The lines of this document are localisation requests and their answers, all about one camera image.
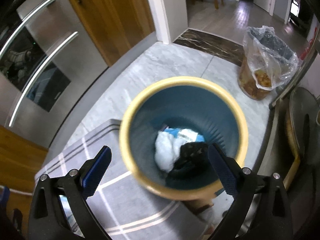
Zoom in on black trash in bin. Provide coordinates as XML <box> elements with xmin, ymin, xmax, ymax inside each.
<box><xmin>167</xmin><ymin>142</ymin><xmax>212</xmax><ymax>180</ymax></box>

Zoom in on white crumpled trash in bin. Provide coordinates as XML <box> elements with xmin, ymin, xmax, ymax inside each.
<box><xmin>155</xmin><ymin>127</ymin><xmax>205</xmax><ymax>173</ymax></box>

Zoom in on lower wooden cabinet drawers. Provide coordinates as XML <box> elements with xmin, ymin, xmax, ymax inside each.
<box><xmin>1</xmin><ymin>126</ymin><xmax>48</xmax><ymax>238</ymax></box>

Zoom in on grey checked floor mat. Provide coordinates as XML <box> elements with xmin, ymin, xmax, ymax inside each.
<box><xmin>35</xmin><ymin>119</ymin><xmax>214</xmax><ymax>239</ymax></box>

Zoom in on teal bin with yellow rim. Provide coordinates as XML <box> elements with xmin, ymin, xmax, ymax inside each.
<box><xmin>119</xmin><ymin>76</ymin><xmax>248</xmax><ymax>201</ymax></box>

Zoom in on clear plastic bag with food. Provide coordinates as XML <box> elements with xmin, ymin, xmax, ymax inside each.
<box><xmin>238</xmin><ymin>25</ymin><xmax>299</xmax><ymax>100</ymax></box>

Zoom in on stainless steel double oven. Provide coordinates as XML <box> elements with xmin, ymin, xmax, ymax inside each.
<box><xmin>1</xmin><ymin>0</ymin><xmax>107</xmax><ymax>147</ymax></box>

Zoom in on wooden cabinet door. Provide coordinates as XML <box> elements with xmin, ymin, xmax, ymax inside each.
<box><xmin>69</xmin><ymin>0</ymin><xmax>155</xmax><ymax>66</ymax></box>

